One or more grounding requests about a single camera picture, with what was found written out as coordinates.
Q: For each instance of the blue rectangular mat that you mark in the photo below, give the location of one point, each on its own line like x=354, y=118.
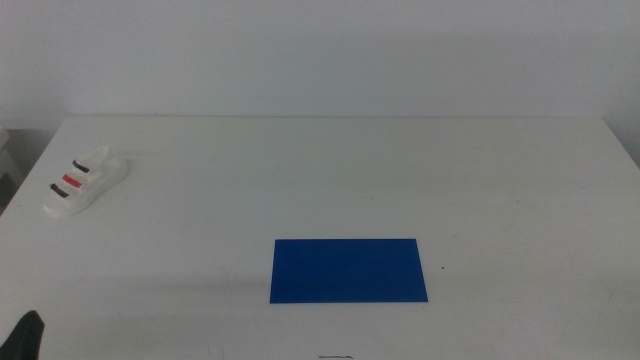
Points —
x=347, y=272

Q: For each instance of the grey background box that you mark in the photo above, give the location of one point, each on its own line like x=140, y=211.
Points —
x=3, y=150

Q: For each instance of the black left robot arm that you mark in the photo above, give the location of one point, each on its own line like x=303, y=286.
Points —
x=22, y=340

